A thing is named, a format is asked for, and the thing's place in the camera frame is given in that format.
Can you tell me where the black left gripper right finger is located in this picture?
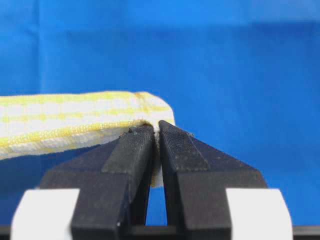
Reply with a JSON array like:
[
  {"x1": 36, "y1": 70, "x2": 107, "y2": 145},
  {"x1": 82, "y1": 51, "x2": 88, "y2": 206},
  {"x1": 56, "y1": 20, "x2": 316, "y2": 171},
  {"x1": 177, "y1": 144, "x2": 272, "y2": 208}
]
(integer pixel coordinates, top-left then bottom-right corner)
[{"x1": 159, "y1": 120, "x2": 268, "y2": 240}]

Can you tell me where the yellow checked towel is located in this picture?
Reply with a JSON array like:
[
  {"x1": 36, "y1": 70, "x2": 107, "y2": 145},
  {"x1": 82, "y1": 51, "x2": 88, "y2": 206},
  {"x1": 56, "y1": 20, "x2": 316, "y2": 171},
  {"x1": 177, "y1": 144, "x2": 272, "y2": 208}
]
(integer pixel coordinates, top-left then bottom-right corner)
[{"x1": 0, "y1": 91, "x2": 176, "y2": 188}]

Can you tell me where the blue table cloth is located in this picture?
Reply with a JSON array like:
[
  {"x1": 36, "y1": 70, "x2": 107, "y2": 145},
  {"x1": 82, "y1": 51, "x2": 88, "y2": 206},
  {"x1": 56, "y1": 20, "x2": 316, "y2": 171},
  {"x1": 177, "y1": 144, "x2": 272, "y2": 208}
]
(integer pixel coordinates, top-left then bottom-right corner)
[{"x1": 0, "y1": 0, "x2": 320, "y2": 225}]

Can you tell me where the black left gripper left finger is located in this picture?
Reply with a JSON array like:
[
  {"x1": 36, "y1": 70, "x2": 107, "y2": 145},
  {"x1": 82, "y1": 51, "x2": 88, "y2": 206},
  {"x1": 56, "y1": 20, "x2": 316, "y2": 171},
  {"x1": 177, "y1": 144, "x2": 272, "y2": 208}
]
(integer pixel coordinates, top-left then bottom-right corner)
[{"x1": 39, "y1": 125, "x2": 154, "y2": 240}]

